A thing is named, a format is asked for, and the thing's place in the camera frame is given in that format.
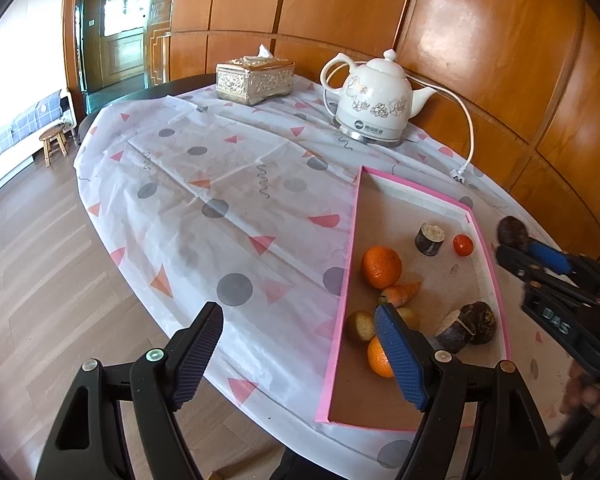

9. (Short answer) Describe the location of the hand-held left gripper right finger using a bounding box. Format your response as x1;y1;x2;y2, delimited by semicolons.
374;303;561;480

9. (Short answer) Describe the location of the dark round table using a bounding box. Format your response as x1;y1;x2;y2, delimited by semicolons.
77;73;217;134

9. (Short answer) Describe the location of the pink shallow tray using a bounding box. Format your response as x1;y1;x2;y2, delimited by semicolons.
314;165;513;432

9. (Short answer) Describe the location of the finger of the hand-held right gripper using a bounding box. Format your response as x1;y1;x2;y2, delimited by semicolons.
496;244;600;307
527;240;600;294

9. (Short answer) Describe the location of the small potato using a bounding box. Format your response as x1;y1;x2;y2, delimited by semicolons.
344;309;377;344

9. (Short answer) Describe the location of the white patterned tablecloth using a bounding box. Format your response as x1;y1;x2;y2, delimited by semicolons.
72;77;576;480

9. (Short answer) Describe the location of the short dark-skinned root piece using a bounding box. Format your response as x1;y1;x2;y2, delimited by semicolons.
414;222;446;257

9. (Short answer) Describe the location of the large potato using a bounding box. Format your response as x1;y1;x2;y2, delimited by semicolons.
397;306;421;331

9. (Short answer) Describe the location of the orange carrot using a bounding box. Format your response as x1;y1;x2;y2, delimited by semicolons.
378;280;423;307

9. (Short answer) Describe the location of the silver kettle base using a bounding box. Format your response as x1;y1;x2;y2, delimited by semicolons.
333;115;407;149

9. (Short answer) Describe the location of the blue checked sofa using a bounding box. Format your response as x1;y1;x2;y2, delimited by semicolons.
0;89;77;202

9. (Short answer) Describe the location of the round dark root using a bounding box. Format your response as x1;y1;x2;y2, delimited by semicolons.
497;215;531;252

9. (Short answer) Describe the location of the gold embossed tissue box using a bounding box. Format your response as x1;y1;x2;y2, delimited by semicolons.
215;44;296;107

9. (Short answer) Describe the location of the wooden door with glass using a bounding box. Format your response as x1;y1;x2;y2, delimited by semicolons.
77;0;174;97

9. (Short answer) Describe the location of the white floral electric kettle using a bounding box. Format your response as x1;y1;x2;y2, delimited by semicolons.
320;48;437;142

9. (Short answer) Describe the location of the long dark lumpy root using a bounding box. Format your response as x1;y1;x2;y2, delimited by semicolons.
467;301;498;346

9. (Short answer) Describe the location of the orange without stem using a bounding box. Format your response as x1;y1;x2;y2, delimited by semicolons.
360;245;403;290

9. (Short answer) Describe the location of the person's right hand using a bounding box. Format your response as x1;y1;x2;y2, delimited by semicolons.
566;360;600;428

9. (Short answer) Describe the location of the small wooden stool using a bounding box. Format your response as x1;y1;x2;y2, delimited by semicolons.
38;127;69;167

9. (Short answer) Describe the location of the orange with stem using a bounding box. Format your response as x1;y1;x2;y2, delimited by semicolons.
367;335;397;379

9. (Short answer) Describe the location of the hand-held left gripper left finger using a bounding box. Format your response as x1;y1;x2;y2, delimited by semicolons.
35;301;225;480

